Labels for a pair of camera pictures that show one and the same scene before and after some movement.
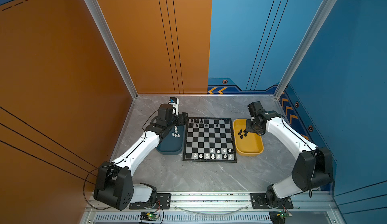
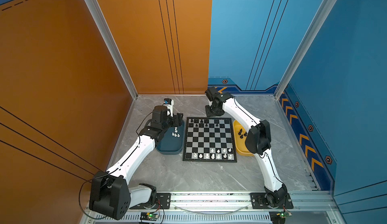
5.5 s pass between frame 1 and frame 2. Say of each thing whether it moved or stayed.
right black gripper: moved
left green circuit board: stayed
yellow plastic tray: stayed
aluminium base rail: stayed
